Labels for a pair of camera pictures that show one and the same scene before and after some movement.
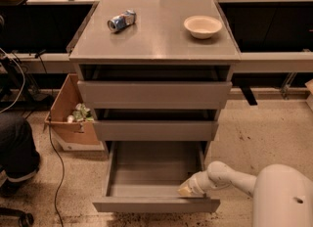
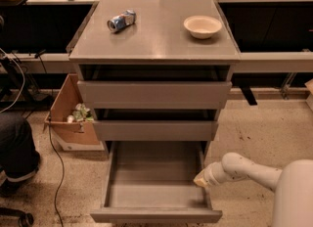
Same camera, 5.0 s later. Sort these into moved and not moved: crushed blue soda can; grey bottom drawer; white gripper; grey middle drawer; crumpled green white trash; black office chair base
Moved: grey bottom drawer; white gripper
Not moved: crushed blue soda can; grey middle drawer; black office chair base; crumpled green white trash
